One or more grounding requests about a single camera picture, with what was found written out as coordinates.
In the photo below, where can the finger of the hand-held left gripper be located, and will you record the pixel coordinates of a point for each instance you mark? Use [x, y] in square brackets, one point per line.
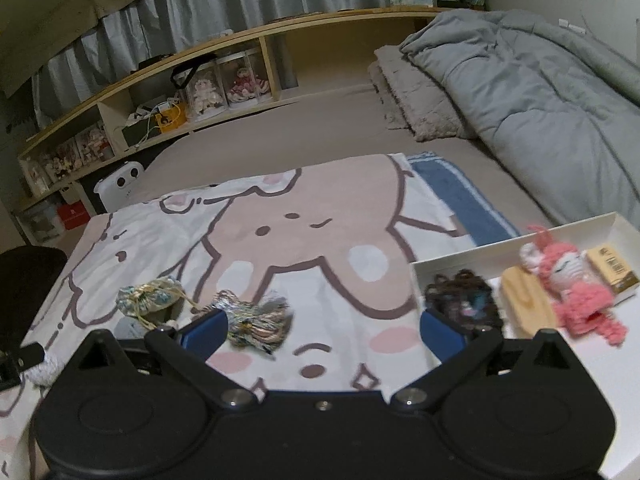
[27, 357]

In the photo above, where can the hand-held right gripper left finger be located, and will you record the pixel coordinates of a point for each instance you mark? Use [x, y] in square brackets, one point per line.
[207, 332]

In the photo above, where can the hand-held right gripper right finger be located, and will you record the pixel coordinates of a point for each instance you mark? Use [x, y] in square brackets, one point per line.
[440, 335]

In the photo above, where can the dark brown-blue crochet piece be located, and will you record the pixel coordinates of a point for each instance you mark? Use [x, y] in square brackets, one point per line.
[462, 297]

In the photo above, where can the oval wooden block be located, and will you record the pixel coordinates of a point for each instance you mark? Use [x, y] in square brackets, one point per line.
[530, 305]

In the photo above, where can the pink crochet doll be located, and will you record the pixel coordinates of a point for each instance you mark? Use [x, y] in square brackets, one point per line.
[575, 285]

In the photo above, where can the white shallow tray box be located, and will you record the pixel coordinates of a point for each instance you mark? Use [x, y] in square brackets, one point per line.
[575, 240]

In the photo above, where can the yellow cardboard box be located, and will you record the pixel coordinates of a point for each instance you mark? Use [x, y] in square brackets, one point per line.
[612, 267]

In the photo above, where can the white crochet piece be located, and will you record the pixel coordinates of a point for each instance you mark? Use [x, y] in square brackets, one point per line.
[42, 371]

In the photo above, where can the blue crochet doll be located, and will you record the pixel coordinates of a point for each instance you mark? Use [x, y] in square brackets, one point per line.
[129, 329]

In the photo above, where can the cartoon printed blanket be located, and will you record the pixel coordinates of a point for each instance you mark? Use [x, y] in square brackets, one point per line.
[300, 240]

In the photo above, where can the clear storage box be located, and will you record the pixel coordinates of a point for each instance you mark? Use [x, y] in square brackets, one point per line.
[42, 221]

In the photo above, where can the blue towel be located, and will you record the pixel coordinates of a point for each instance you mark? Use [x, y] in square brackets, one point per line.
[465, 195]

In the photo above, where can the red box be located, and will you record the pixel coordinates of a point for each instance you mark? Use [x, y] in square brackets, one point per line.
[74, 214]

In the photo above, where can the white heater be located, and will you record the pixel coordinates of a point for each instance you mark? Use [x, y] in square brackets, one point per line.
[120, 185]

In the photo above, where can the black box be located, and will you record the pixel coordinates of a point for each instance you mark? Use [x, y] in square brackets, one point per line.
[140, 134]

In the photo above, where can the row of small figurines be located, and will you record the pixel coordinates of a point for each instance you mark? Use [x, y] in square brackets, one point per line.
[75, 152]

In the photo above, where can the yellow container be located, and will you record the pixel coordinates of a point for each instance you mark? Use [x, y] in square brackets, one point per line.
[171, 119]

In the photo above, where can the white-dress doll display case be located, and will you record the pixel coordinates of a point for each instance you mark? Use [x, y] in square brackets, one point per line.
[206, 92]

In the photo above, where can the grey fluffy pillow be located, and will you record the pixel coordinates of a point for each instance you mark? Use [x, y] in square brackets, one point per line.
[420, 95]

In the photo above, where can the grey comforter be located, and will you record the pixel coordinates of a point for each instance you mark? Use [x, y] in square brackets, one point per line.
[540, 105]

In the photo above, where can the red-dress doll display case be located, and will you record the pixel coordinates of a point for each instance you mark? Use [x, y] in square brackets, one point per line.
[245, 80]

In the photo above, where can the wooden headboard shelf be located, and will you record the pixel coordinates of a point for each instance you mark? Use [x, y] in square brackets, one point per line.
[320, 55]

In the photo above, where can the grey curtain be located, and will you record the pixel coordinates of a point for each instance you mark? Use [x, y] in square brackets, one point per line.
[250, 0]

